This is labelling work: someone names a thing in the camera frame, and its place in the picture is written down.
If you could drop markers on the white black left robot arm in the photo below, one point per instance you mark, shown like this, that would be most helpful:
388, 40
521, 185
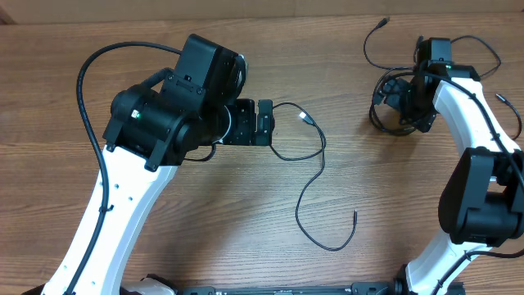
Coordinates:
152, 128

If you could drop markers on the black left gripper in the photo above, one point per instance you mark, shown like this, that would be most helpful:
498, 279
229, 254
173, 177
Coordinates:
244, 133

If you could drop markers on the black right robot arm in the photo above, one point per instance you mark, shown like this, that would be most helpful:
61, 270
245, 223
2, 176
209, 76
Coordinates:
481, 206

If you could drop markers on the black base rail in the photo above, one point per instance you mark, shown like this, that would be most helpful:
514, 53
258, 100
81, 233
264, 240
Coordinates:
286, 291

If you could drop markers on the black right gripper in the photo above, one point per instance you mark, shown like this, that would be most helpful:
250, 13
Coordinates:
424, 118

